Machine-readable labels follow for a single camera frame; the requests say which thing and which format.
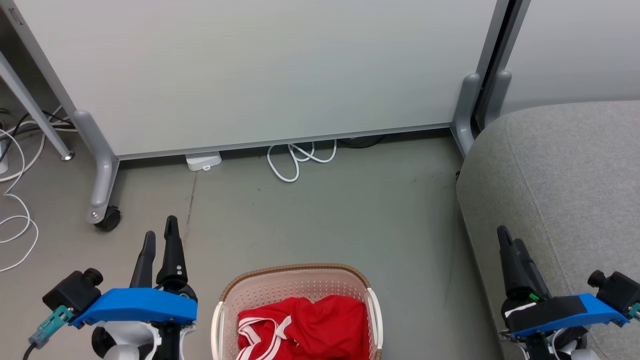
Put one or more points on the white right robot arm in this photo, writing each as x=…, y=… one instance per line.
x=565, y=350

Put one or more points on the grey fabric sofa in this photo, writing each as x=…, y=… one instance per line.
x=560, y=180

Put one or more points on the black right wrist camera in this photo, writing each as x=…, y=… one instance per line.
x=617, y=290

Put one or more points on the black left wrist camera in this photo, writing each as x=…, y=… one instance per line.
x=72, y=292

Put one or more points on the wide white partition panel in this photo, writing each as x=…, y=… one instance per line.
x=260, y=70

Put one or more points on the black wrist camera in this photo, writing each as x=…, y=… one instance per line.
x=72, y=292
x=617, y=290

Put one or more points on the grey metal table leg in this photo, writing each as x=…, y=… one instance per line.
x=30, y=105

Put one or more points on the black caster wheel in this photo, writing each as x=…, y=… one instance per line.
x=110, y=219

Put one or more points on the pink perforated laundry basket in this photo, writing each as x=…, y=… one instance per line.
x=280, y=287

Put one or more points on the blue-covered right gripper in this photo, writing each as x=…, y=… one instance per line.
x=560, y=312

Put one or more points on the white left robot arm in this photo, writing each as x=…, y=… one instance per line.
x=127, y=342

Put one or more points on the white power adapter box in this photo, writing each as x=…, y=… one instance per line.
x=202, y=160

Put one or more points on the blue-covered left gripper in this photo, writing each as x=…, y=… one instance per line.
x=140, y=305

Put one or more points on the red garment with white stripes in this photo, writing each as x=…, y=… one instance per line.
x=325, y=325

